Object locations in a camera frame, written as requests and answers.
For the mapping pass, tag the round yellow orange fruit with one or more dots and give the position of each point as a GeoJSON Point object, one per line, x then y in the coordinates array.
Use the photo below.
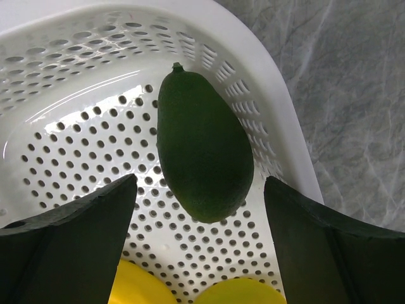
{"type": "Point", "coordinates": [133, 284]}

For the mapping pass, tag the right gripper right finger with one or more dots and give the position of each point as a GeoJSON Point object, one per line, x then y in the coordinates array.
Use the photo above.
{"type": "Point", "coordinates": [327, 257]}

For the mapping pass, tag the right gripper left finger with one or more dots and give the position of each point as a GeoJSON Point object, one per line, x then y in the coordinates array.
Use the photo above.
{"type": "Point", "coordinates": [69, 254]}

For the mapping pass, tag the white perforated plastic basket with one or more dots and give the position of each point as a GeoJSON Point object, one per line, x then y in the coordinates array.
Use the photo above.
{"type": "Point", "coordinates": [79, 98]}

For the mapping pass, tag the green avocado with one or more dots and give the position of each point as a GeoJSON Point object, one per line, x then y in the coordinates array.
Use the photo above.
{"type": "Point", "coordinates": [204, 152]}

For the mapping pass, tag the yellow banana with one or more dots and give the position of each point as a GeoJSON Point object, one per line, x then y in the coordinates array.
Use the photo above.
{"type": "Point", "coordinates": [241, 290]}

